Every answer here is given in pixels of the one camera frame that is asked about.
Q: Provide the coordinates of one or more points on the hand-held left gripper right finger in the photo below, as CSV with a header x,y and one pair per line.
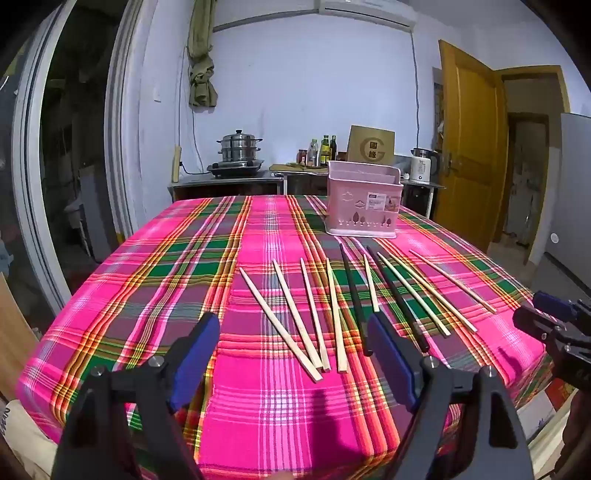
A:
x,y
392,364

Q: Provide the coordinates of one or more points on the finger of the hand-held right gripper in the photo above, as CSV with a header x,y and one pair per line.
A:
x,y
533,321
551,303

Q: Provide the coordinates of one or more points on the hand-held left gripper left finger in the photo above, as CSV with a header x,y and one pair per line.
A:
x,y
199,350

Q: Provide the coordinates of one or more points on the black chopstick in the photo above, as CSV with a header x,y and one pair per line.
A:
x,y
397,300
355,300

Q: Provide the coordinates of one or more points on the pink plastic utensil basket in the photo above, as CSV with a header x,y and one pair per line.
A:
x,y
360,203

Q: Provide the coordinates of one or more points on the row of wooden chopsticks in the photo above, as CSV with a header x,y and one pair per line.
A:
x,y
340,350

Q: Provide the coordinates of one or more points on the pink plaid tablecloth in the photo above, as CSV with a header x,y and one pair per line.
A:
x,y
277,415

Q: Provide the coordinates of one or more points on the grey refrigerator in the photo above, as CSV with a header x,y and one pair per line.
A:
x,y
575,184

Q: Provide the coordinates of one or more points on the yellow wooden door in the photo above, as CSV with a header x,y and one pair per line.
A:
x,y
466,161

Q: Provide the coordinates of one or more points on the steel table with shelves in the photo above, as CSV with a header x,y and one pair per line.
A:
x,y
221,182

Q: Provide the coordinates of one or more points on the steel gas stove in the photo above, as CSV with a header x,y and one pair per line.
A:
x,y
233,169

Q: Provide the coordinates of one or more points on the white electric kettle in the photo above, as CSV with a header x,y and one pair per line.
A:
x,y
422,168

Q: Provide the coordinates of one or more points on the beige power strip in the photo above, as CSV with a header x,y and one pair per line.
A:
x,y
175,161

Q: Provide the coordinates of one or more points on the white printed bag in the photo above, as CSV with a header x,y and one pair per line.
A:
x,y
23,438

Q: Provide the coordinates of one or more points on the wooden cutting board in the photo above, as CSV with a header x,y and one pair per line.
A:
x,y
286,167

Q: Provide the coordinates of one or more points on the stainless steel steamer pot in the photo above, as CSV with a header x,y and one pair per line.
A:
x,y
239,147

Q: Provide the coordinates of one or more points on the red sauce jar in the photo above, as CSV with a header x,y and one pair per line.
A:
x,y
302,158

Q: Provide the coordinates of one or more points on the gold cardboard box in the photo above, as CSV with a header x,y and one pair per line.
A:
x,y
371,145

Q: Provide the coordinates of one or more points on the green bottle yellow label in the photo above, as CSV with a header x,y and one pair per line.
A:
x,y
325,151

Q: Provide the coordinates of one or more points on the dark sauce bottle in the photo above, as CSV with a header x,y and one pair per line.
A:
x,y
334,148

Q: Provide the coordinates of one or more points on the clear plastic bottle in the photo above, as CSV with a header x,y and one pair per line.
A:
x,y
314,154

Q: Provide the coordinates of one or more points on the green knotted curtain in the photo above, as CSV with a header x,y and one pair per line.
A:
x,y
201,69

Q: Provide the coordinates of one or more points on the white air conditioner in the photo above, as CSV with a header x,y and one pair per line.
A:
x,y
364,11

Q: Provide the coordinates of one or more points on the wall hanging scroll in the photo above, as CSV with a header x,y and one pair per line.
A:
x,y
437,106

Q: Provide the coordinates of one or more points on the yellow wooden door frame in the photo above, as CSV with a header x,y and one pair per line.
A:
x,y
531,74

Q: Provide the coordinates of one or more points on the white wall switch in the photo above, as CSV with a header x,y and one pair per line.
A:
x,y
158,94

